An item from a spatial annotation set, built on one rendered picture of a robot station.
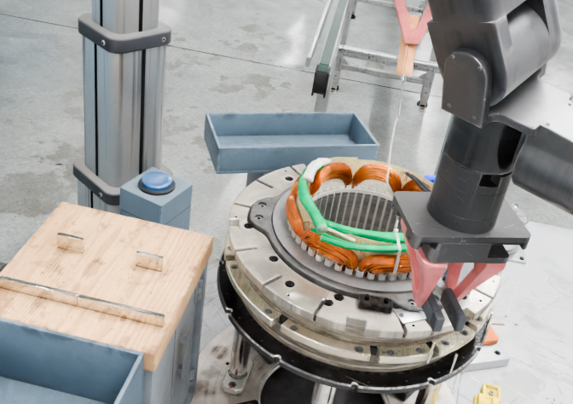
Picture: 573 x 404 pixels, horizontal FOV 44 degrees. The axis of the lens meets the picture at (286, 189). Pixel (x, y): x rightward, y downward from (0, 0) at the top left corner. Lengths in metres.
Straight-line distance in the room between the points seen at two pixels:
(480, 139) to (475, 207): 0.06
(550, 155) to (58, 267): 0.51
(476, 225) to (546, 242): 0.95
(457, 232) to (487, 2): 0.20
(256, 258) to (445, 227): 0.25
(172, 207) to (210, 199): 1.84
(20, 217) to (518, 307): 1.87
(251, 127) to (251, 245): 0.38
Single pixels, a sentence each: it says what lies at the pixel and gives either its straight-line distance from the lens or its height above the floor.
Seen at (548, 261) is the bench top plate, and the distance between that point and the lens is 1.48.
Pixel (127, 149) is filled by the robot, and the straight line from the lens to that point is 1.15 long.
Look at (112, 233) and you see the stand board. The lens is 0.84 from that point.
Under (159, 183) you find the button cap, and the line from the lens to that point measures 0.97.
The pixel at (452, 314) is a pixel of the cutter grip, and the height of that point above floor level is 1.17.
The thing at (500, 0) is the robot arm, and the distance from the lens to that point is 0.48.
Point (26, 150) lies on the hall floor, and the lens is 3.10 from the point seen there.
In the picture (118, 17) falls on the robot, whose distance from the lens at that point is 1.07.
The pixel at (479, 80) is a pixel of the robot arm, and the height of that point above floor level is 1.40.
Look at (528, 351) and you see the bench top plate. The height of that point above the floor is 0.78.
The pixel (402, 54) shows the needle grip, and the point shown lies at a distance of 0.74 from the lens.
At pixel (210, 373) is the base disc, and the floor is 0.80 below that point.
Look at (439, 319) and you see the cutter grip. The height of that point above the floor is 1.17.
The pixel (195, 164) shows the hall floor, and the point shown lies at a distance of 3.02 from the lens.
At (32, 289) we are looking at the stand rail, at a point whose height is 1.07.
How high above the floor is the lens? 1.57
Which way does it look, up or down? 33 degrees down
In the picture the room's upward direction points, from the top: 9 degrees clockwise
